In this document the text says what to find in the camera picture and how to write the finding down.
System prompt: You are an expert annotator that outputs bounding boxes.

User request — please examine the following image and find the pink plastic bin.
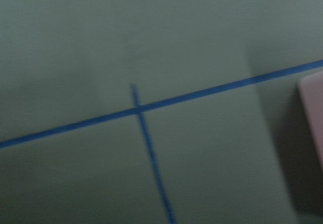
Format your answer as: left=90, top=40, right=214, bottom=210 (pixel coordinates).
left=298, top=71, right=322, bottom=169

